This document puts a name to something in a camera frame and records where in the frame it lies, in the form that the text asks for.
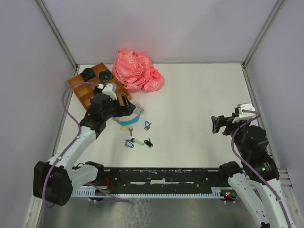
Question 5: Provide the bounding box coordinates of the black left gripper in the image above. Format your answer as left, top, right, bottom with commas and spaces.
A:
103, 94, 135, 120

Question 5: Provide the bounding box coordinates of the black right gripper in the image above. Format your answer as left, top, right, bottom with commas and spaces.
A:
211, 112, 250, 157

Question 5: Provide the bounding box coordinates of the key with yellow tag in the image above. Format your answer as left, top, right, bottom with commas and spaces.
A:
120, 126, 133, 136

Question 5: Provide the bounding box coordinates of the key with blue tag upper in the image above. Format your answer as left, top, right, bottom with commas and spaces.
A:
144, 121, 151, 130

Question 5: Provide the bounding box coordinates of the key with black tag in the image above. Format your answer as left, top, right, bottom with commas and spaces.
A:
144, 138, 153, 148

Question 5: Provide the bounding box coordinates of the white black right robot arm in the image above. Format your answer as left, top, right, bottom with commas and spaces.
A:
211, 110, 296, 228

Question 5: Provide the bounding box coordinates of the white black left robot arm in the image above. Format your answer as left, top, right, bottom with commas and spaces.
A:
33, 94, 136, 206

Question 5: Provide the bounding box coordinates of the crumpled pink plastic bag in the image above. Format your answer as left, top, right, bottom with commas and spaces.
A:
112, 48, 164, 93

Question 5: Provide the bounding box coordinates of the black yellow rolled item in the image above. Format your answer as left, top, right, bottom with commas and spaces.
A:
98, 70, 113, 83

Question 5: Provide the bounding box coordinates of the brown wooden compartment tray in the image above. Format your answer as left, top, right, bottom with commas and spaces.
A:
67, 63, 132, 110

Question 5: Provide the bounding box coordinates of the black rolled item top left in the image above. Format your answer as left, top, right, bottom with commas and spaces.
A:
80, 68, 95, 82

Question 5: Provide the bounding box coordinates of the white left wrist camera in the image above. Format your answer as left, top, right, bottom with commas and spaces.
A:
97, 83, 118, 100

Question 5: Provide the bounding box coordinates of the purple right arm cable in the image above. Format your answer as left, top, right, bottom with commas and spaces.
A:
231, 110, 293, 228

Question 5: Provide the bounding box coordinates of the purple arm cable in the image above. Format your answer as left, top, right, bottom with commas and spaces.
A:
44, 82, 130, 209
231, 110, 293, 228

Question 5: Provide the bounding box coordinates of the aluminium frame post right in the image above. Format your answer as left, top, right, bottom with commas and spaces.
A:
242, 0, 285, 66

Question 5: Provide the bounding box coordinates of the aluminium frame post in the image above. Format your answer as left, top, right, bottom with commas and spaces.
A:
34, 0, 78, 69
242, 0, 285, 66

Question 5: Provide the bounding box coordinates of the black metal base rail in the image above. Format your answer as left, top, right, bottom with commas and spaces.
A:
89, 167, 231, 192

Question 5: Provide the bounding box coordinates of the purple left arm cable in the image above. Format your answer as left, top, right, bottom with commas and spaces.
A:
44, 82, 130, 209

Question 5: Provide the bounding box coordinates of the white slotted cable duct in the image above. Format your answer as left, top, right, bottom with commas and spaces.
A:
71, 185, 232, 199

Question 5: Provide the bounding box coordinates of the aluminium frame post left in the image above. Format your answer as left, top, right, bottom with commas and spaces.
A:
34, 0, 78, 69

